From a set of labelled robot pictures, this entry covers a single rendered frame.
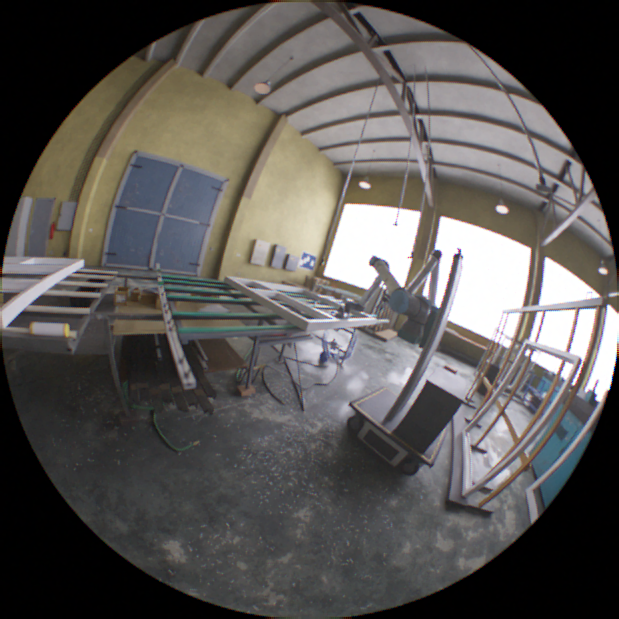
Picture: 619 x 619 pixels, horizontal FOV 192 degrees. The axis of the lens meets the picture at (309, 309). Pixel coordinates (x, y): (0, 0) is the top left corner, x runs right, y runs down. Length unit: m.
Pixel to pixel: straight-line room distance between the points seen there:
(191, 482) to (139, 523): 0.48
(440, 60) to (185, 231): 10.01
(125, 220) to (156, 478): 6.95
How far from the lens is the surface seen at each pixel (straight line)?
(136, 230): 7.29
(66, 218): 8.01
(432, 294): 2.02
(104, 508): 1.47
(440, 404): 1.45
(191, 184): 7.58
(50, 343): 0.96
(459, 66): 7.56
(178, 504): 1.33
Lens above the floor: 1.27
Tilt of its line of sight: 11 degrees down
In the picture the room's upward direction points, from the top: 17 degrees clockwise
